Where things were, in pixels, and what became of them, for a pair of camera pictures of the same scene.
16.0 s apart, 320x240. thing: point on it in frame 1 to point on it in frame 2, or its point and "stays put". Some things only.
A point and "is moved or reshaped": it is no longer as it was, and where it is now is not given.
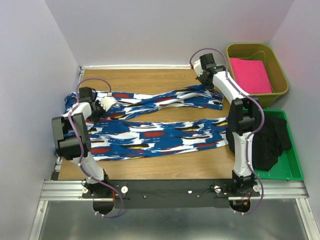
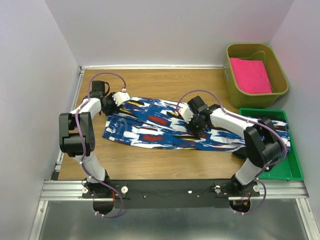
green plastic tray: (288, 167) stays put
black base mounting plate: (165, 193) stays put
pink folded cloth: (251, 75) stays put
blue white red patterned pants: (113, 132) is moved or reshaped
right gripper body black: (206, 83) to (195, 126)
